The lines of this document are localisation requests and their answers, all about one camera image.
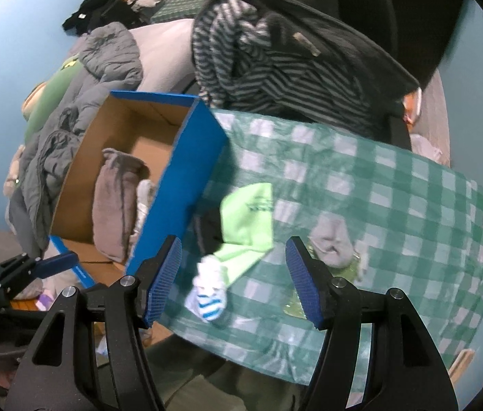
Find black clothes pile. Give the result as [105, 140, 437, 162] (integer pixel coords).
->
[62, 0, 148, 35]

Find white blue striped sock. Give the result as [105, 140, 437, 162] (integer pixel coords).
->
[183, 254, 229, 324]

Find orange white object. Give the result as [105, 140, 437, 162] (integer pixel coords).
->
[402, 88, 424, 125]

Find black sock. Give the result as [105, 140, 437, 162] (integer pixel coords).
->
[196, 210, 225, 255]

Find green pillow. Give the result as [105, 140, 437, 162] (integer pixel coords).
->
[21, 58, 92, 138]

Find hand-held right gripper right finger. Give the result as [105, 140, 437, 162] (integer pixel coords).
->
[285, 236, 458, 411]

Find white folded cloth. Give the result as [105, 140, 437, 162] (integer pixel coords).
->
[132, 179, 156, 240]

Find person's olive pants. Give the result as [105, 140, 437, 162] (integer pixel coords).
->
[147, 342, 310, 411]

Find dark green checkered cloth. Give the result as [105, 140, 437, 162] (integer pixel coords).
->
[151, 0, 208, 24]

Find lime green cloth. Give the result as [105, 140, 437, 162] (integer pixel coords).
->
[218, 182, 275, 285]

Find light wooden frame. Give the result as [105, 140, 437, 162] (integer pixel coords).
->
[447, 349, 475, 379]

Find white pillow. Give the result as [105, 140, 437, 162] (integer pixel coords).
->
[130, 18, 199, 95]

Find grey sock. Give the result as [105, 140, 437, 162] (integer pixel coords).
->
[310, 215, 355, 268]

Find grey puffer jacket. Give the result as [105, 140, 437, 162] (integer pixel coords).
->
[8, 21, 143, 258]

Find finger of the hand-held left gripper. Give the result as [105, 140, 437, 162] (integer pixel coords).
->
[0, 252, 80, 302]

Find green checkered tablecloth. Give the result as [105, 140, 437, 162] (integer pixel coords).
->
[156, 109, 483, 397]

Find grey folded towel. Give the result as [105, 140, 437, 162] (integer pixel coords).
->
[91, 148, 150, 264]

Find pinkish grey mattress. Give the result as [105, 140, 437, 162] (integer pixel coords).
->
[408, 71, 452, 167]

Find blue cardboard box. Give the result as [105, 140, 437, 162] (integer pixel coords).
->
[48, 90, 230, 287]

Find black office chair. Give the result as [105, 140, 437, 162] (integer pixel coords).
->
[331, 0, 467, 150]

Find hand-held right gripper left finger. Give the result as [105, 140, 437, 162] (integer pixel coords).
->
[4, 235, 182, 411]

